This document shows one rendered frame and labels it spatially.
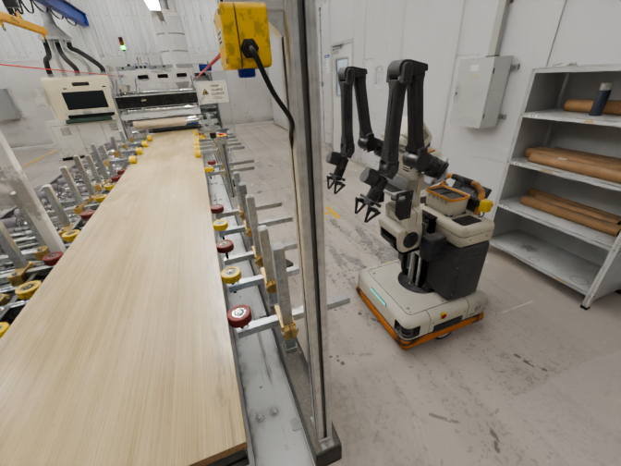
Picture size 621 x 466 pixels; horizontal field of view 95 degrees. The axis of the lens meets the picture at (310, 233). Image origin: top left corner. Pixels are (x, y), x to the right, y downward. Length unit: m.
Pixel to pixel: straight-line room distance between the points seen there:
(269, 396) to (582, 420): 1.62
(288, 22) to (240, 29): 0.06
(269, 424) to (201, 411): 0.32
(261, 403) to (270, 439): 0.12
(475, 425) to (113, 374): 1.64
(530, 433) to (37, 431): 1.94
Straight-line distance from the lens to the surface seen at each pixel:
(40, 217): 1.89
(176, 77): 5.80
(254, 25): 0.38
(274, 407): 1.14
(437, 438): 1.84
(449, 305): 2.05
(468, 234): 1.80
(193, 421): 0.85
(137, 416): 0.92
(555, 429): 2.10
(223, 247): 1.41
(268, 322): 1.08
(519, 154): 3.05
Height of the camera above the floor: 1.59
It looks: 29 degrees down
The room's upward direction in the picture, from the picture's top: 4 degrees counter-clockwise
